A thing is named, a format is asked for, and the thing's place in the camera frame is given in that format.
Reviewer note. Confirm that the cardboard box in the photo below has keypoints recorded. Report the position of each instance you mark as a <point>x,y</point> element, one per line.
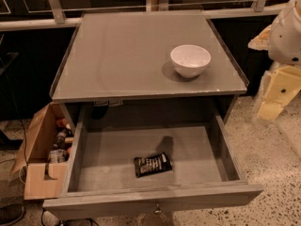
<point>43,180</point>

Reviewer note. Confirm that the grey open top drawer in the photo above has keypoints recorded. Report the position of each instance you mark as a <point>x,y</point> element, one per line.
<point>101,181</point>

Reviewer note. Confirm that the metal drawer knob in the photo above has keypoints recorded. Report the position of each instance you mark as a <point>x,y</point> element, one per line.
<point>157,210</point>

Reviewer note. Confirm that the white ceramic bowl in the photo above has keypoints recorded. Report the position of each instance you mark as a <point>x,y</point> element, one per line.
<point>190,60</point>

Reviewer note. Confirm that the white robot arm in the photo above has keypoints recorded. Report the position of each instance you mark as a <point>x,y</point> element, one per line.
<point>282,40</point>

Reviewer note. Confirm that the black rxbar chocolate wrapper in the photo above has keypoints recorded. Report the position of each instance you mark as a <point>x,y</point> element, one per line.
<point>158,163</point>

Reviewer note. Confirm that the grey cabinet with counter top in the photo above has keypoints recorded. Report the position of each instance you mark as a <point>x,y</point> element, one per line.
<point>124,59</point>

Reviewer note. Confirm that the clear jar in box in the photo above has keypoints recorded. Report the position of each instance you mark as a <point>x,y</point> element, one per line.
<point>57,156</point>

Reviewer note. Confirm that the metal railing frame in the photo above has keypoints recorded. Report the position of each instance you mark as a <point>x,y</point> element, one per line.
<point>41,14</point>

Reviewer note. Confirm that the dark bottle in box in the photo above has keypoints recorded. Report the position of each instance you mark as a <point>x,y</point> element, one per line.
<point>60,138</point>

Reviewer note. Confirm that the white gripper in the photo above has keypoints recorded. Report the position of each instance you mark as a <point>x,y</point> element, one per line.
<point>286,40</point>

